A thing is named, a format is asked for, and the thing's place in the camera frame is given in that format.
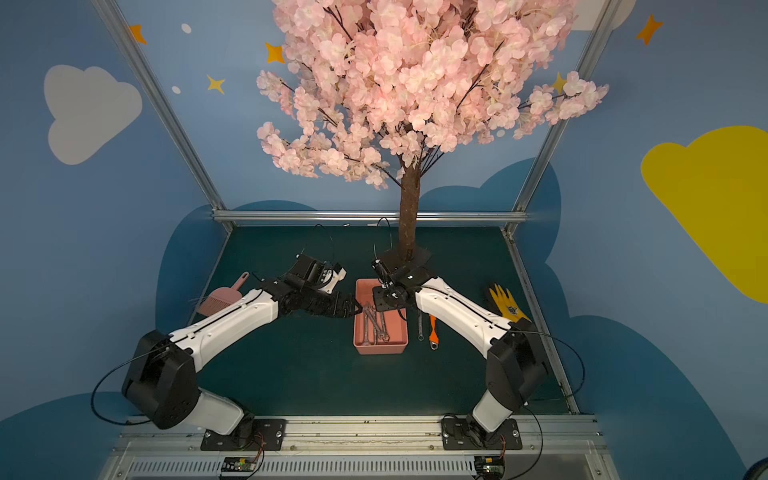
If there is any orange handled adjustable wrench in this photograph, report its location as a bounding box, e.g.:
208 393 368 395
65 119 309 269
429 315 440 351

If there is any left green circuit board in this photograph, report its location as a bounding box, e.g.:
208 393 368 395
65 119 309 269
221 457 258 474

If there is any right green circuit board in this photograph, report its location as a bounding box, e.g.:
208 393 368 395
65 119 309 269
473 456 505 480

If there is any aluminium frame left post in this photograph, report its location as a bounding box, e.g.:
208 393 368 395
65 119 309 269
91 0 226 220

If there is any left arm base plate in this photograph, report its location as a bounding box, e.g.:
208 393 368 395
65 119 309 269
200 416 287 451

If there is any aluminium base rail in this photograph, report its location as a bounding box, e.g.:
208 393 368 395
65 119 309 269
99 415 619 479

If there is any aluminium frame right post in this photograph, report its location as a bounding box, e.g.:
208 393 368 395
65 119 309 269
503 0 622 235

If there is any long chrome combination wrench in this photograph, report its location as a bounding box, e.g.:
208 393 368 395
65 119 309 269
417 311 424 342

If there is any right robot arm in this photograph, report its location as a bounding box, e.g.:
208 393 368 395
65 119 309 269
373 261 551 434

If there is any pink artificial cherry tree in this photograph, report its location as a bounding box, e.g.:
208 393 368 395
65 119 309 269
257 0 608 261

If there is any pink plastic storage box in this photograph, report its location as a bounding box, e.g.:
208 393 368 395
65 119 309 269
353 279 409 355

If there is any yellow work glove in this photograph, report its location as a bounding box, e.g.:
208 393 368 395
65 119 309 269
488 283 531 323

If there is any green circuit board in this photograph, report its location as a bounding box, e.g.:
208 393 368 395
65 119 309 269
473 456 505 480
221 457 258 474

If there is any aluminium frame post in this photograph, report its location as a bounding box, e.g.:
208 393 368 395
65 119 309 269
91 0 226 220
503 0 622 235

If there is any aluminium frame back bar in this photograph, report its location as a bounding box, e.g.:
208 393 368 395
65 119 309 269
212 209 528 225

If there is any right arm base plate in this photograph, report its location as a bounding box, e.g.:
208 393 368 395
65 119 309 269
440 415 523 451

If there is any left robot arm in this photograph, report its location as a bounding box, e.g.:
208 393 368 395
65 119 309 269
122 280 363 436

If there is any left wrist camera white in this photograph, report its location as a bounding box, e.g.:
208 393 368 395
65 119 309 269
317 263 346 294

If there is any pink dustpan brush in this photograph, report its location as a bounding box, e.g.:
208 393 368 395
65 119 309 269
196 272 250 317

